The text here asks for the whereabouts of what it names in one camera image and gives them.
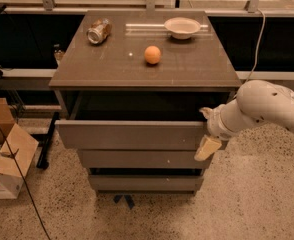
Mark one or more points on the orange fruit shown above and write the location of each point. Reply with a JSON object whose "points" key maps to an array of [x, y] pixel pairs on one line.
{"points": [[152, 55]]}

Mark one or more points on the black table leg left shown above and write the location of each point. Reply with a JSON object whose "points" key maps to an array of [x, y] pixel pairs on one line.
{"points": [[46, 140]]}

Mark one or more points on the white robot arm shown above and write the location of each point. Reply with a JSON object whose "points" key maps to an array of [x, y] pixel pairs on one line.
{"points": [[256, 102]]}

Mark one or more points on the grey middle drawer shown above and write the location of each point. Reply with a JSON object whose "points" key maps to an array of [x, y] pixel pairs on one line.
{"points": [[141, 159]]}

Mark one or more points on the open cardboard box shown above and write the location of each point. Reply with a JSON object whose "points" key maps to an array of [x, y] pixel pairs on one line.
{"points": [[16, 155]]}

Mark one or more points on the grey drawer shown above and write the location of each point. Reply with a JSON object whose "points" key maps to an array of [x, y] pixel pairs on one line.
{"points": [[141, 159], [133, 125], [145, 184]]}

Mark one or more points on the grey bottom drawer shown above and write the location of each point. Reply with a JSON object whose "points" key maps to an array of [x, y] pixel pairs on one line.
{"points": [[145, 184]]}

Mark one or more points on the lying soda can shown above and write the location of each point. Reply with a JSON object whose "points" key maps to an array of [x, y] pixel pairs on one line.
{"points": [[99, 31]]}

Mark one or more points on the white bowl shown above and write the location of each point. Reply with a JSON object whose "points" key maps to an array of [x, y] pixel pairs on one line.
{"points": [[182, 28]]}

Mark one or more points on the grey drawer cabinet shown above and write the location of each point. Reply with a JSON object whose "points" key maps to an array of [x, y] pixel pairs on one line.
{"points": [[196, 72]]}

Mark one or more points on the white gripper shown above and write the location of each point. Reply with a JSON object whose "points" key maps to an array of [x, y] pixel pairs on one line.
{"points": [[216, 124]]}

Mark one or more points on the grey top drawer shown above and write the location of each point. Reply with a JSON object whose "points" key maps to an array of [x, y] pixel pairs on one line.
{"points": [[133, 125]]}

